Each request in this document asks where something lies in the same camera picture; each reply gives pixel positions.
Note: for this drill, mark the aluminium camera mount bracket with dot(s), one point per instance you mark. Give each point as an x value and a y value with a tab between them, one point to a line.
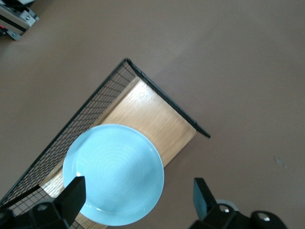
21	16

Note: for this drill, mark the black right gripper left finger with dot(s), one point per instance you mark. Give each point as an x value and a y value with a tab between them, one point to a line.
57	210

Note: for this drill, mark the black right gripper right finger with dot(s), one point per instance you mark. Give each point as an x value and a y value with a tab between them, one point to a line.
214	217

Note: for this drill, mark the light blue round plate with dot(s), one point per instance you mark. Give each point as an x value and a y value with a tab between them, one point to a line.
114	167

